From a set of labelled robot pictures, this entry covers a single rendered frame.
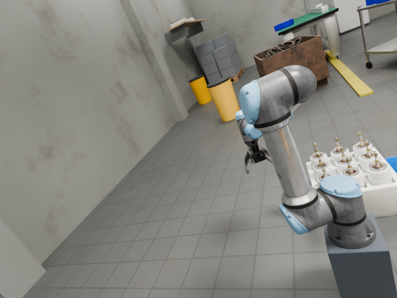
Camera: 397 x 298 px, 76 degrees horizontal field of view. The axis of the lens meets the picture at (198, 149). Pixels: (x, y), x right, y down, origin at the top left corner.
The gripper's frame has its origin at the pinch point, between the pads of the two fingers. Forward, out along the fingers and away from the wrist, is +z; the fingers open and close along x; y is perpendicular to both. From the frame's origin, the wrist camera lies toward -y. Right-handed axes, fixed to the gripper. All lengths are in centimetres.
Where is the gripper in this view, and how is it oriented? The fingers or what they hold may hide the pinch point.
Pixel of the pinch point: (260, 168)
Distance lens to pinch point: 141.7
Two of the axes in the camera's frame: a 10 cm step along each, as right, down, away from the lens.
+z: 3.7, 8.4, 4.1
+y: 0.7, 4.1, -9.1
